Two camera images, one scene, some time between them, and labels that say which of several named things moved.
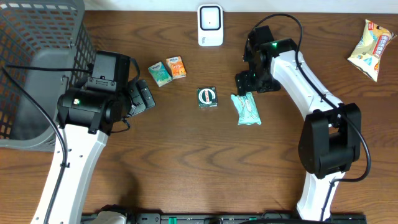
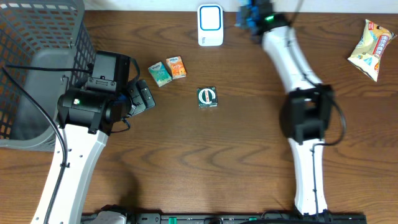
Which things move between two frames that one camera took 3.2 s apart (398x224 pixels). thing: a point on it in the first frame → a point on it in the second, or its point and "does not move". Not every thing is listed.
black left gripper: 142,96 does not move
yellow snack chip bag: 366,56 does not move
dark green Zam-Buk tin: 207,97 does not move
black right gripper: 244,83 → 247,7
